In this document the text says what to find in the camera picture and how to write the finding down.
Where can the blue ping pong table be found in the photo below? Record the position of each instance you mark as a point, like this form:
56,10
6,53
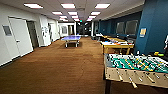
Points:
71,38

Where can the small white table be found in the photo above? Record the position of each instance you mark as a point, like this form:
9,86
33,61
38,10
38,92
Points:
99,35

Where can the green foosball table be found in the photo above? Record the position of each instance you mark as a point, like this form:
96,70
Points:
140,65

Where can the long wooden table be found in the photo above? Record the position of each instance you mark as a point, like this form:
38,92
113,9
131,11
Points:
115,39

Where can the grey hallway door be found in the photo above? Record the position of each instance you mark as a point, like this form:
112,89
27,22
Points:
33,35

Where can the yellow wall sign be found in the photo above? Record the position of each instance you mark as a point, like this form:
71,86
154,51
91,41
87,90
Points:
143,32

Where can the white door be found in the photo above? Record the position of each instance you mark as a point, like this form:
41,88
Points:
20,36

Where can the dark framed window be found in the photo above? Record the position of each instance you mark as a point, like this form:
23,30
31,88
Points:
132,28
120,28

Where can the light wood gaming table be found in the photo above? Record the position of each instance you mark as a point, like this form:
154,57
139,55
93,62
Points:
116,46

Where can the ceiling light panel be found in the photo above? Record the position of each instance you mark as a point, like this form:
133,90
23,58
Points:
92,16
72,13
68,5
95,13
57,13
33,5
63,16
74,16
102,5

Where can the white wall papers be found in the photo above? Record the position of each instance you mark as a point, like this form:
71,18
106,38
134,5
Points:
45,30

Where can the grey wall plaque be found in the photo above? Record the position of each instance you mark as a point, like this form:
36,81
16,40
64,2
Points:
7,30

